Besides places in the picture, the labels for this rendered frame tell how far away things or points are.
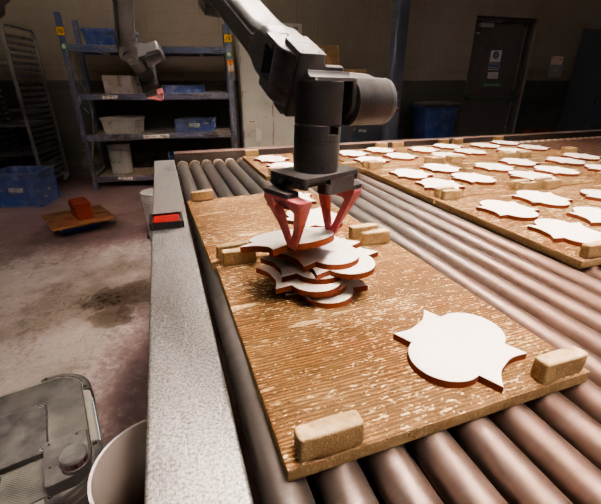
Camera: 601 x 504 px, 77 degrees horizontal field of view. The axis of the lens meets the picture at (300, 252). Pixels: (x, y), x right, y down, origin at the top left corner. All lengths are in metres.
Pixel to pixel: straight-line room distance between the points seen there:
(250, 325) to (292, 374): 0.11
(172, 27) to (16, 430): 5.11
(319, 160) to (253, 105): 4.88
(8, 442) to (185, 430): 1.12
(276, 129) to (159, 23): 1.95
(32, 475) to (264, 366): 1.05
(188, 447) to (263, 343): 0.14
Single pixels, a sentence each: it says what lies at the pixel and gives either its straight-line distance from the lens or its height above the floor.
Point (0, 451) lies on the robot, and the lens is 1.50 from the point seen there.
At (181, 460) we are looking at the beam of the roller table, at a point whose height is 0.91.
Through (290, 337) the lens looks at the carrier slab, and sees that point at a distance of 0.48.
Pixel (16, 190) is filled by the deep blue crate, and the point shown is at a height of 0.19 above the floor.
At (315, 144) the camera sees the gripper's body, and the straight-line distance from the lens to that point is 0.46.
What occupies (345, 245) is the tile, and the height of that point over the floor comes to 0.99.
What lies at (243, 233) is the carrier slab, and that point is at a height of 0.94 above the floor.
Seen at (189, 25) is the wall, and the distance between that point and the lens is 5.88.
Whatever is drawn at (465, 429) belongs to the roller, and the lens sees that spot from 0.44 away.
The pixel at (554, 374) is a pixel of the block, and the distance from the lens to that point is 0.49.
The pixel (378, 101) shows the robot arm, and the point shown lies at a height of 1.20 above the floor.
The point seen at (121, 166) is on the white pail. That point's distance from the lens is 5.50.
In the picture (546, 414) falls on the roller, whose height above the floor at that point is 0.91.
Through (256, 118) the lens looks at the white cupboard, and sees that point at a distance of 5.35.
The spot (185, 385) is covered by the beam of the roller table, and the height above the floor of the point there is 0.92.
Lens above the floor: 1.22
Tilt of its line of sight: 24 degrees down
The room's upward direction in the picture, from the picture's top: straight up
